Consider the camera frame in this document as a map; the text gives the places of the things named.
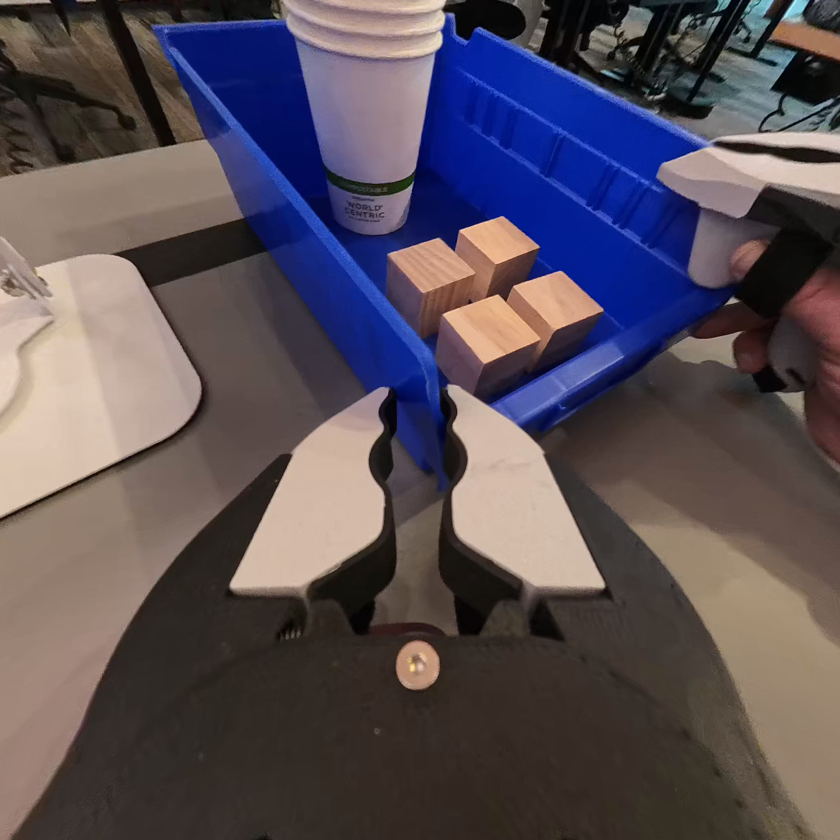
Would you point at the black office chair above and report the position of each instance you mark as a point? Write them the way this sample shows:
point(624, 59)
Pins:
point(65, 88)
point(489, 16)

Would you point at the person's right hand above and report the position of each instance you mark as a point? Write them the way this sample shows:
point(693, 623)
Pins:
point(828, 394)

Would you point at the blue plastic bin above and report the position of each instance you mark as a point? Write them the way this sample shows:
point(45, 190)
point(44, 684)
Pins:
point(525, 157)

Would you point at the grey desk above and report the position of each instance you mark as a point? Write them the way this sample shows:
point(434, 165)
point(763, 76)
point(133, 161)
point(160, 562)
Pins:
point(197, 558)

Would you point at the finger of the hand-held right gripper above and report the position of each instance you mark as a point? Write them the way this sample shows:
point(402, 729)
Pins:
point(715, 180)
point(800, 143)

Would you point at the white lamp stand base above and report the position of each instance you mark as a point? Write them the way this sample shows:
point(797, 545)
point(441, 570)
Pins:
point(98, 394)

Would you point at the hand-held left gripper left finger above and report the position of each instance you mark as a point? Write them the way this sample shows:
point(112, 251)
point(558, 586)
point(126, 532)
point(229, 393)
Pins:
point(321, 512)

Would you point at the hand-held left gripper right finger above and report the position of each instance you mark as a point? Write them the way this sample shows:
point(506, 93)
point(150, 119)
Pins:
point(518, 518)

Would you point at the white paper cup stack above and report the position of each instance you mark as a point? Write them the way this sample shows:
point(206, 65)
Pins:
point(367, 118)

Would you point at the wooden cube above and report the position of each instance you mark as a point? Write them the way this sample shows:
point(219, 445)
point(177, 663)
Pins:
point(499, 253)
point(426, 289)
point(482, 341)
point(558, 308)

